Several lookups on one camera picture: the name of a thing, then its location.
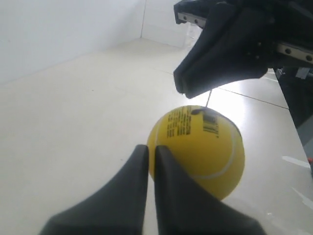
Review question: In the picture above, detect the yellow tennis ball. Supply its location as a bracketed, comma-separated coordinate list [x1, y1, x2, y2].
[147, 105, 245, 200]

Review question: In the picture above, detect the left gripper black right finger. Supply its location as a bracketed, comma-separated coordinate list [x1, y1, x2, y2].
[155, 146, 266, 235]

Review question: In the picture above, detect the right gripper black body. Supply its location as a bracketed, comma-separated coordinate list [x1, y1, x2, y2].
[174, 0, 313, 67]

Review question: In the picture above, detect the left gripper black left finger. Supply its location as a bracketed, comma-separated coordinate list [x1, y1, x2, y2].
[40, 145, 149, 235]

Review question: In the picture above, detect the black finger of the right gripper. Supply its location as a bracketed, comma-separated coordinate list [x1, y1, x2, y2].
[174, 4, 242, 93]
[182, 7, 268, 98]

